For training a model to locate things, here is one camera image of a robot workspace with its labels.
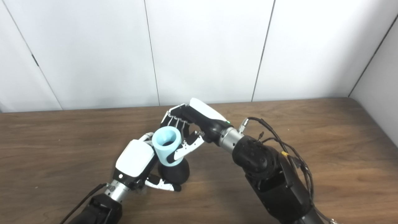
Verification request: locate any black cable bundle yellow tag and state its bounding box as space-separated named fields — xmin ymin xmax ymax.
xmin=238 ymin=117 xmax=338 ymax=224

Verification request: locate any black flared nozzle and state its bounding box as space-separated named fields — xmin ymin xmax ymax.
xmin=158 ymin=141 xmax=190 ymax=184

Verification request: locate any light-blue short hose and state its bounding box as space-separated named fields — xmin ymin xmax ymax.
xmin=152 ymin=126 xmax=184 ymax=167

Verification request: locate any white and black left hand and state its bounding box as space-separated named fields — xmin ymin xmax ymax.
xmin=113 ymin=133 xmax=182 ymax=192

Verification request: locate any white and black right hand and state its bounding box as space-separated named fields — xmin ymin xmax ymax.
xmin=160 ymin=98 xmax=234 ymax=164

